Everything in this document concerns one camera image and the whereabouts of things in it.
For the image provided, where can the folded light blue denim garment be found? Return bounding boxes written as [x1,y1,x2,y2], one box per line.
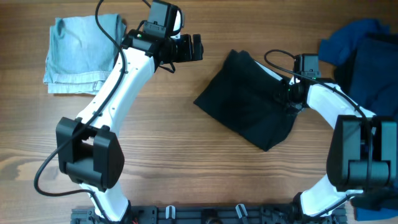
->
[43,16,118,95]

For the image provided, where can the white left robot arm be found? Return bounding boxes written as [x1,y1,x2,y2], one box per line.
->
[56,1,203,223]

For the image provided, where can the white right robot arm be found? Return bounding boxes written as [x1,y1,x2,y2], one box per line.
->
[286,54,397,222]

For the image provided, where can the dark blue garment pile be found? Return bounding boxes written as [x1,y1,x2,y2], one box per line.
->
[317,18,398,222]

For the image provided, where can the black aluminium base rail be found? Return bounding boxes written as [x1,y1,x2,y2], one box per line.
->
[70,203,348,224]

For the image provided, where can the black shorts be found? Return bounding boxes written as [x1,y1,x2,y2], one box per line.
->
[194,50,297,151]

